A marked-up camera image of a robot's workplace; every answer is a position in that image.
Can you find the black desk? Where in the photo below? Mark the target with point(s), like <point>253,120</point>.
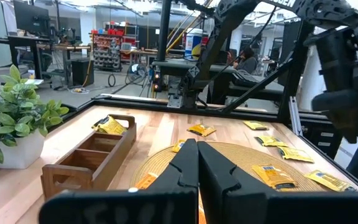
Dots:
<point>26,40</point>

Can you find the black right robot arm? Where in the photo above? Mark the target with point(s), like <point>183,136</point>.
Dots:
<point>216,40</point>

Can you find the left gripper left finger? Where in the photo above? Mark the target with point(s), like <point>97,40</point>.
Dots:
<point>166,202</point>

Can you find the floor fan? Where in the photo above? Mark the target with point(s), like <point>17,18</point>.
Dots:
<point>135,73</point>

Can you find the black drawer cabinet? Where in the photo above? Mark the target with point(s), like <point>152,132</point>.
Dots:
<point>325,140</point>

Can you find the black bin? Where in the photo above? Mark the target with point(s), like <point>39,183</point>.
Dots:
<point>82,71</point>

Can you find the white wipes canister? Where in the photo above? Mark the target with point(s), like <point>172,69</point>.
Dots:
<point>194,43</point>

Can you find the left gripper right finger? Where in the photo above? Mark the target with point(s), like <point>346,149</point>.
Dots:
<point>244,205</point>

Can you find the parts storage shelf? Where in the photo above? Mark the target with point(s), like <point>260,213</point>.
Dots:
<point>106,51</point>

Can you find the black monitor screen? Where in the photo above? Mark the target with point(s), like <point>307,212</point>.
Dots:
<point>31,17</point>

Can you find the person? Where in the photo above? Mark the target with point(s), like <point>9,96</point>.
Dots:
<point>247,62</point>

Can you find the orange tea bag packet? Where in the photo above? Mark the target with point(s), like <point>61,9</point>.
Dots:
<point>146,180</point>

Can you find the round woven placemat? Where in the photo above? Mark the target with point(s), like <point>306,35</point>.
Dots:
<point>244,155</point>

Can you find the brown wooden compartment box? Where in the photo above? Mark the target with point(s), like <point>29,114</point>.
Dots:
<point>113,158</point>

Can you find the green plant in white pot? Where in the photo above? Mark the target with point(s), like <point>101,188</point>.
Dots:
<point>14,115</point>

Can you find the black vertical pole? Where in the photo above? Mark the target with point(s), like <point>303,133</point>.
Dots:
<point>164,31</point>

